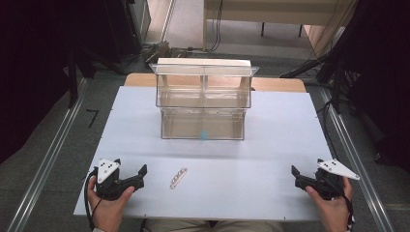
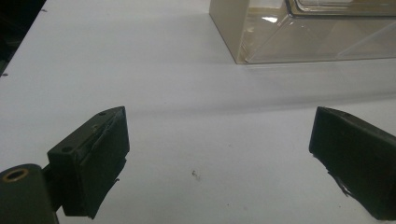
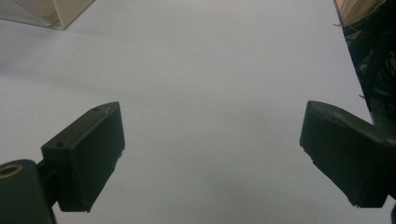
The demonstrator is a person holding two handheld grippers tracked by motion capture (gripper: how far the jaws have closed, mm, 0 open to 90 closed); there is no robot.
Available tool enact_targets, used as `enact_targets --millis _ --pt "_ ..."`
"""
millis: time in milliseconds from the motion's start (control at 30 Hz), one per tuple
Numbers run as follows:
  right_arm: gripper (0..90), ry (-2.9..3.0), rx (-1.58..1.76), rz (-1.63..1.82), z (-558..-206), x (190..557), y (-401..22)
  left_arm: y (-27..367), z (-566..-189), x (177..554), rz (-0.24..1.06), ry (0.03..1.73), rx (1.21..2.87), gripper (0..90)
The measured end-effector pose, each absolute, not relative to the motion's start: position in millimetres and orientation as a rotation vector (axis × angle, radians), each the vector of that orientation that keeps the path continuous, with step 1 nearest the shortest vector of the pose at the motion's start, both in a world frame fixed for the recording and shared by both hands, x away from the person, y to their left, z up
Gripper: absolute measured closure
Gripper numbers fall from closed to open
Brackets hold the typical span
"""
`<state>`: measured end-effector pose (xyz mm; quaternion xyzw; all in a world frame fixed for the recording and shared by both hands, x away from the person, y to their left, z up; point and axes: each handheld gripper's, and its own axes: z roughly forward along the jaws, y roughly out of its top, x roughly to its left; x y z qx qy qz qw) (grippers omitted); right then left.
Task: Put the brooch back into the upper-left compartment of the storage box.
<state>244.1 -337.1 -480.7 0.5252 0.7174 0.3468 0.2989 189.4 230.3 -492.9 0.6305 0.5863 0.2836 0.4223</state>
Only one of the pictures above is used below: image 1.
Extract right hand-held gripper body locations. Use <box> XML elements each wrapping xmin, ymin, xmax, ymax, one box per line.
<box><xmin>294</xmin><ymin>159</ymin><xmax>361</xmax><ymax>201</ymax></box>

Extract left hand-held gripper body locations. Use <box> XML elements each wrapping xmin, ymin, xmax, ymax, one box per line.
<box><xmin>94</xmin><ymin>159</ymin><xmax>145</xmax><ymax>201</ymax></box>

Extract silver chain bracelet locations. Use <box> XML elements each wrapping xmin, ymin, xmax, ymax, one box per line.
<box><xmin>169</xmin><ymin>167</ymin><xmax>189</xmax><ymax>190</ymax></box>

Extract clear drawer with blue handle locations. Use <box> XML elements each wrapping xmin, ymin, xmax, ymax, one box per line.
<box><xmin>160</xmin><ymin>107</ymin><xmax>248</xmax><ymax>141</ymax></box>

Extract person's right hand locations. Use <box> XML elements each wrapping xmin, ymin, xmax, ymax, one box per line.
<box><xmin>305</xmin><ymin>177</ymin><xmax>354</xmax><ymax>232</ymax></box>

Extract person's left hand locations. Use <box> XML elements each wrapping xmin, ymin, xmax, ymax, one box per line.
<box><xmin>87</xmin><ymin>176</ymin><xmax>135</xmax><ymax>232</ymax></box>

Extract white table cover board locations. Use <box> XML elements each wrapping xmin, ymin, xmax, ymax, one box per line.
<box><xmin>73</xmin><ymin>85</ymin><xmax>334</xmax><ymax>222</ymax></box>

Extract person's legs in beige trousers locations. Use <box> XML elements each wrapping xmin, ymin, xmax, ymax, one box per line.
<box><xmin>141</xmin><ymin>218</ymin><xmax>285</xmax><ymax>232</ymax></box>

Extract black metal stand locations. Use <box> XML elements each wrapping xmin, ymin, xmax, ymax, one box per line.
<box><xmin>315</xmin><ymin>57</ymin><xmax>347</xmax><ymax>114</ymax></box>
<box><xmin>66</xmin><ymin>46</ymin><xmax>98</xmax><ymax>109</ymax></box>

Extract clear plastic storage bin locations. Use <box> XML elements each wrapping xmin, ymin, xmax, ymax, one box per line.
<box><xmin>149</xmin><ymin>63</ymin><xmax>260</xmax><ymax>109</ymax></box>

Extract black curtain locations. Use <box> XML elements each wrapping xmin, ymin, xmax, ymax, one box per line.
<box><xmin>0</xmin><ymin>0</ymin><xmax>112</xmax><ymax>165</ymax></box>
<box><xmin>337</xmin><ymin>0</ymin><xmax>410</xmax><ymax>173</ymax></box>

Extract dark cabinet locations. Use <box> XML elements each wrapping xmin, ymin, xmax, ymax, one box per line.
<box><xmin>102</xmin><ymin>0</ymin><xmax>152</xmax><ymax>64</ymax></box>

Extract light wooden desk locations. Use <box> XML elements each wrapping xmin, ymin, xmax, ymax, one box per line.
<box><xmin>202</xmin><ymin>0</ymin><xmax>360</xmax><ymax>52</ymax></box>

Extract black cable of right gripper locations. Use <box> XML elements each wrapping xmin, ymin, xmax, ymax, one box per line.
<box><xmin>322</xmin><ymin>175</ymin><xmax>355</xmax><ymax>230</ymax></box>

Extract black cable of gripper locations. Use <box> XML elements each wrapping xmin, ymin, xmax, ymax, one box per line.
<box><xmin>322</xmin><ymin>175</ymin><xmax>355</xmax><ymax>230</ymax></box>
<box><xmin>83</xmin><ymin>167</ymin><xmax>104</xmax><ymax>232</ymax></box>

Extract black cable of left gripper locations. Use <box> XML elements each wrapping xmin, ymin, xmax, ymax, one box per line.
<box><xmin>83</xmin><ymin>167</ymin><xmax>104</xmax><ymax>232</ymax></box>

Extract metal floor rail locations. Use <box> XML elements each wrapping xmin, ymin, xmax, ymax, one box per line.
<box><xmin>318</xmin><ymin>86</ymin><xmax>388</xmax><ymax>232</ymax></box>
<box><xmin>6</xmin><ymin>76</ymin><xmax>92</xmax><ymax>232</ymax></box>

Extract hanging black cables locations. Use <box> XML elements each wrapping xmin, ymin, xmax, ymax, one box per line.
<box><xmin>207</xmin><ymin>0</ymin><xmax>224</xmax><ymax>52</ymax></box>

